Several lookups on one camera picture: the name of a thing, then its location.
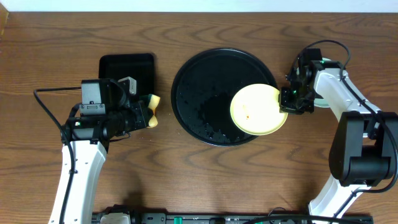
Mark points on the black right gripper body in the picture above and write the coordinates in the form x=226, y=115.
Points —
x=294, y=101

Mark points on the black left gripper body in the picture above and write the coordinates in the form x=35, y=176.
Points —
x=144, y=112

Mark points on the light green plate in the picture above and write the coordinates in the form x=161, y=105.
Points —
x=319, y=101

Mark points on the yellow sponge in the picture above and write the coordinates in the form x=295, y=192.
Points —
x=153, y=103

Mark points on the yellow plate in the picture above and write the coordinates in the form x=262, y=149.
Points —
x=255, y=110

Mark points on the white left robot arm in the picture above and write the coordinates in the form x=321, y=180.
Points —
x=85, y=147

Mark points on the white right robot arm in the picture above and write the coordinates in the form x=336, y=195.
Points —
x=363, y=154

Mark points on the black rectangular tray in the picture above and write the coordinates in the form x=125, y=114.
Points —
x=140, y=67

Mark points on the black round tray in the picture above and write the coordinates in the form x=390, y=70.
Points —
x=204, y=87

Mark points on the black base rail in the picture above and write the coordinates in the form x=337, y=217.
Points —
x=274, y=218

